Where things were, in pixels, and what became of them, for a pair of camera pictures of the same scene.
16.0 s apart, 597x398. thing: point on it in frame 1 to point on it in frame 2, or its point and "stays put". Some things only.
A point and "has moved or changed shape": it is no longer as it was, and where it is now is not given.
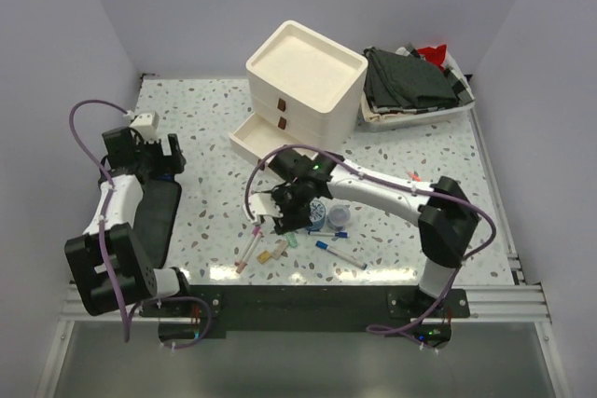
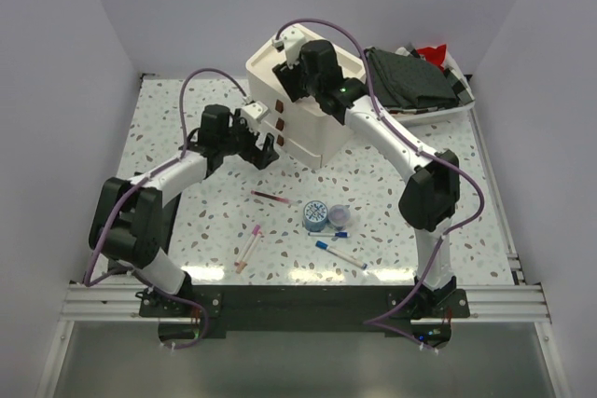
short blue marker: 340,234 stays put
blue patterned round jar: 317,215 stays put
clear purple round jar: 339,215 stays put
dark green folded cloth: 405,82 stays put
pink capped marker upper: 241,257 stays put
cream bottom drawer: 256,137 has moved or changed shape
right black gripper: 287,224 to 288,77
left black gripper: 173,164 to 267,155
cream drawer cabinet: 306,90 stays put
